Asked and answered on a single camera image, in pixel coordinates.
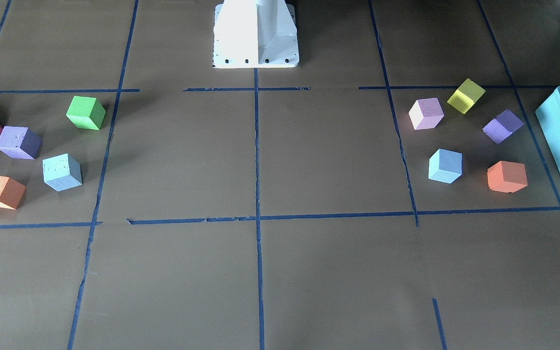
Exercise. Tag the pink foam block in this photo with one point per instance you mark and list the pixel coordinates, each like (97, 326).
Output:
(426, 113)

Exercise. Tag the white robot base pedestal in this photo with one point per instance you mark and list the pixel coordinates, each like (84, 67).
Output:
(255, 34)

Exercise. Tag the green foam block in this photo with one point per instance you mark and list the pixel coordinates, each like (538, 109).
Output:
(86, 113)

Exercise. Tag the purple foam block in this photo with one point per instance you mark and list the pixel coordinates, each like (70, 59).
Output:
(502, 126)
(20, 142)

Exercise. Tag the light blue block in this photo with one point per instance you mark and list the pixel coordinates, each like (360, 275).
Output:
(445, 166)
(62, 172)

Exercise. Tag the yellow foam block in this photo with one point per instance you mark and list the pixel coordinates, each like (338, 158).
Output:
(466, 96)

